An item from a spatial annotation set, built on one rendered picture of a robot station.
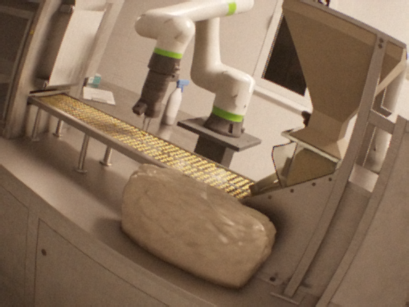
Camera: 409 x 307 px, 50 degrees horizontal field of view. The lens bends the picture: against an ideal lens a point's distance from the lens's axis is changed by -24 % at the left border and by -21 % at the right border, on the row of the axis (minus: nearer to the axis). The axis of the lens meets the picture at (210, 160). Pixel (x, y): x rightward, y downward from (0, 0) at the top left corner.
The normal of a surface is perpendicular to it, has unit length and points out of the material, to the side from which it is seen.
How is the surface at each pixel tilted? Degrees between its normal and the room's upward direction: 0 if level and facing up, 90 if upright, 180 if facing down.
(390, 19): 90
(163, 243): 94
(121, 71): 90
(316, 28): 114
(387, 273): 90
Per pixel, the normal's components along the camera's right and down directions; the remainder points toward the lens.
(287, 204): -0.42, 0.13
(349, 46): -0.51, 0.49
